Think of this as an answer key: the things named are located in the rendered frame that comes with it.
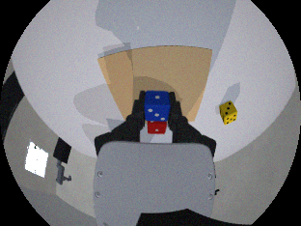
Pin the blue die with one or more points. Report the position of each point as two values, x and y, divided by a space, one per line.
157 106

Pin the tan flat mat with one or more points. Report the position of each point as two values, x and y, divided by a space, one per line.
173 68

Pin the yellow die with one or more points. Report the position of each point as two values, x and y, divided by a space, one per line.
228 112

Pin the red die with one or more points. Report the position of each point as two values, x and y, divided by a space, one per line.
155 127

